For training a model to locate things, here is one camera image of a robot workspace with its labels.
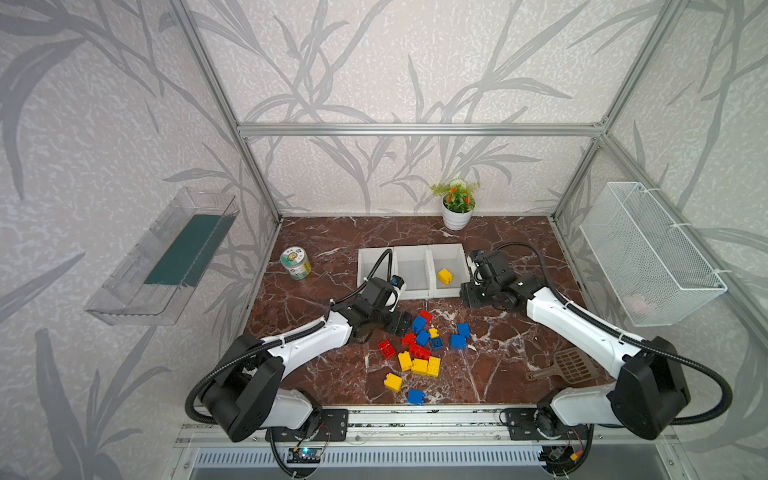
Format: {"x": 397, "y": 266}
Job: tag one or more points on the yellow lego pair brick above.
{"x": 426, "y": 367}

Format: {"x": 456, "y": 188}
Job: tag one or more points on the right white bin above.
{"x": 450, "y": 257}

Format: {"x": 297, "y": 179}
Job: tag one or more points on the pink object in basket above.
{"x": 636, "y": 304}

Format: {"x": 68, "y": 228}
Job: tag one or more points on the blue lego brick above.
{"x": 418, "y": 324}

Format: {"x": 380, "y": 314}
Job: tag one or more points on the green label tin can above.
{"x": 296, "y": 262}

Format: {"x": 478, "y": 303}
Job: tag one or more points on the potted plant white pot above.
{"x": 458, "y": 202}

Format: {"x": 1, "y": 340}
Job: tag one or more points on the left white bin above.
{"x": 378, "y": 262}

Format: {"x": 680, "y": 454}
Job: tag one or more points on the clear plastic wall shelf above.
{"x": 158, "y": 277}

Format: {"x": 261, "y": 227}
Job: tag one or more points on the red square lego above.
{"x": 425, "y": 315}

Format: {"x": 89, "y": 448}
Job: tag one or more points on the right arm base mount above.
{"x": 530, "y": 424}

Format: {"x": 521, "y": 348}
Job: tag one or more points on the middle white bin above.
{"x": 412, "y": 264}

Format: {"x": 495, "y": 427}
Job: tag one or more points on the brown slotted spatula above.
{"x": 573, "y": 365}

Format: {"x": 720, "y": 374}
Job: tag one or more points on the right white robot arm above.
{"x": 649, "y": 391}

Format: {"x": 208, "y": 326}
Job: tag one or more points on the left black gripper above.
{"x": 395, "y": 321}

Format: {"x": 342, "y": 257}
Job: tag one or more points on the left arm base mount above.
{"x": 326, "y": 425}

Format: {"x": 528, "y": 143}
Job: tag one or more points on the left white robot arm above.
{"x": 243, "y": 393}

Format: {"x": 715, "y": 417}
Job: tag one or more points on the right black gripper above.
{"x": 477, "y": 293}

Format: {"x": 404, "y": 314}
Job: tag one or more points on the yellow lego tall brick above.
{"x": 405, "y": 361}

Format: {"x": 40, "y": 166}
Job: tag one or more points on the white wire mesh basket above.
{"x": 643, "y": 250}

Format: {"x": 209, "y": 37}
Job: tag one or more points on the white bin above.
{"x": 378, "y": 262}
{"x": 412, "y": 264}
{"x": 450, "y": 257}

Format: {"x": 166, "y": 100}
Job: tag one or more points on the dark blue lego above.
{"x": 436, "y": 344}

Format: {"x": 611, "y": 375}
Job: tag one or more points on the yellow lego front left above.
{"x": 393, "y": 382}

